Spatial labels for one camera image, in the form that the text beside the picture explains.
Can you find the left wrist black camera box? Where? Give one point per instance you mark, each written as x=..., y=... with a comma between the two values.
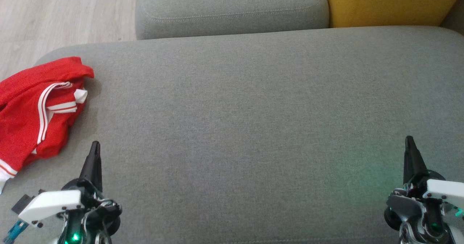
x=21, y=204

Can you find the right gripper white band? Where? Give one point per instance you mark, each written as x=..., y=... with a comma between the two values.
x=442, y=191

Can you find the red basketball jersey white trim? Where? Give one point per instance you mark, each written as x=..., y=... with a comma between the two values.
x=21, y=120

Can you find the yellow sofa backrest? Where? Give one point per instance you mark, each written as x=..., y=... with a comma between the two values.
x=391, y=3

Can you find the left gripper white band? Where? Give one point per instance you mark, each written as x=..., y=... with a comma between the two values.
x=50, y=204

